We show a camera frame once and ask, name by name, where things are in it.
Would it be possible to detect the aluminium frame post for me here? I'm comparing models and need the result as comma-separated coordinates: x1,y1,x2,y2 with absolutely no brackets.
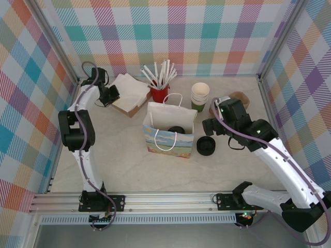
258,0,310,80
32,0,81,83

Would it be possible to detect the stack of paper cups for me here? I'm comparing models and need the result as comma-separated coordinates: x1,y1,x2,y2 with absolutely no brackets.
191,82,210,113

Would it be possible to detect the brown cardboard napkin tray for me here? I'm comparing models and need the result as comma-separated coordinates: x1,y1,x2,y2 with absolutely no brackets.
111,89,154,119

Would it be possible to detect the small black circuit board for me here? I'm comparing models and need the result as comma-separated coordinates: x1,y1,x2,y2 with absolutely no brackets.
89,213,114,224
235,211,257,223

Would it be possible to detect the printed paper takeout bag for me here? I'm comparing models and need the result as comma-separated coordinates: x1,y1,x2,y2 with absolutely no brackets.
142,93,199,160

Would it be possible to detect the stack of black cup lids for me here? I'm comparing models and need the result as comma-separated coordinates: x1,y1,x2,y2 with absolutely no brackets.
195,134,217,157

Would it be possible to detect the white slotted cable duct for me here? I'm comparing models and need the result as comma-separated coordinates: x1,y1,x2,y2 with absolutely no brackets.
41,215,237,225

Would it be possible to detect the red straw holder cup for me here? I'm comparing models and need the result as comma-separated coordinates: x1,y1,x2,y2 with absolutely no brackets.
150,83,170,103

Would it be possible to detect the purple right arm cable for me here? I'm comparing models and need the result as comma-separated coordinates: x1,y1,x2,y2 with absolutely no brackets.
212,97,329,246

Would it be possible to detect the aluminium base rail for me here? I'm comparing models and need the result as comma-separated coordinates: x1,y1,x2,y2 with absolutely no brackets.
29,191,313,215

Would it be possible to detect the stack of white napkins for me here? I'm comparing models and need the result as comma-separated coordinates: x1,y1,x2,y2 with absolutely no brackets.
108,73,151,109

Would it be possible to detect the brown pulp cup carrier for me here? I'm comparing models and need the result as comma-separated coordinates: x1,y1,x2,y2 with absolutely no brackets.
208,91,251,116

